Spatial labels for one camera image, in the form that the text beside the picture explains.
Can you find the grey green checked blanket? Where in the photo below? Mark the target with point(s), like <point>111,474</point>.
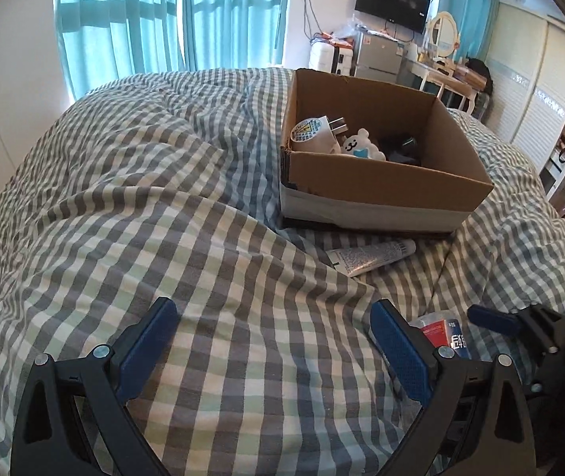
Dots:
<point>188,233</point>

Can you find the dark suitcase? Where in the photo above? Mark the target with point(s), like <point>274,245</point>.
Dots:
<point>480,106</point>

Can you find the white cloud-shaped toy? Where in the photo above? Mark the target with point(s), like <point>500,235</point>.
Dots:
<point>361,146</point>

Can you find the narrow teal window curtain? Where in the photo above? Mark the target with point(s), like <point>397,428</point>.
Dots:
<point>232,10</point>

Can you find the teal curtain beside wardrobe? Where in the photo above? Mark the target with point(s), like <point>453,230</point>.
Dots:
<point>478,10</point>

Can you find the white dressing table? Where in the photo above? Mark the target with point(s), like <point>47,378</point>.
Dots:
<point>431,73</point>

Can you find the brown wooden box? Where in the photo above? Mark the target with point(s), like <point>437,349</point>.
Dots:
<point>464,79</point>

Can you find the cardboard box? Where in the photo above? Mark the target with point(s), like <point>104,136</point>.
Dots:
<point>386,183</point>

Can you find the white power adapter plug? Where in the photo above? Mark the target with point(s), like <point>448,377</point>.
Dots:
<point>312,139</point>

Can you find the black glossy case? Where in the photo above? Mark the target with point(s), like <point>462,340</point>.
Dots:
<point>403,151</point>

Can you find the silver small fridge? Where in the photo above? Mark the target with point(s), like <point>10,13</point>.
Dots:
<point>376,57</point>

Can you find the white portable appliance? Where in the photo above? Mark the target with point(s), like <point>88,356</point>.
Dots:
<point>324,55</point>

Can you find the white slatted wardrobe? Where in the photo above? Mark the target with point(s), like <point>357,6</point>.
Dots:
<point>530,94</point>

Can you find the black wall television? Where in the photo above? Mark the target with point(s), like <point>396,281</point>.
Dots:
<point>391,2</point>

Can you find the white cream tube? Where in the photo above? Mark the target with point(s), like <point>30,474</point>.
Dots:
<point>371,256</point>

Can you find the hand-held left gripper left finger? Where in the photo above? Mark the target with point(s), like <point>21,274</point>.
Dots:
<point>143,352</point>

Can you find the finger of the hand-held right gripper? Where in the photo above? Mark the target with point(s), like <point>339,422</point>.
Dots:
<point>542,382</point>
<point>493,320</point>

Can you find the wide teal window curtain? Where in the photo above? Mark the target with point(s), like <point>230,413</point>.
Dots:
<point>114,20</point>

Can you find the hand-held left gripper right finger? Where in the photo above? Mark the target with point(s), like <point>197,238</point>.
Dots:
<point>401,352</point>

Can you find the clear plastic bag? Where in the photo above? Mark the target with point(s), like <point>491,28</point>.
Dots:
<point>346,32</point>

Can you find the red blue plastic packet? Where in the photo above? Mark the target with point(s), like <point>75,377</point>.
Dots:
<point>443,332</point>

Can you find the black bag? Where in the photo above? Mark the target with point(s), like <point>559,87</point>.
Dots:
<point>479,68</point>

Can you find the white oval vanity mirror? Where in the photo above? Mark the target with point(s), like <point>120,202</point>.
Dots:
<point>443,32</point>

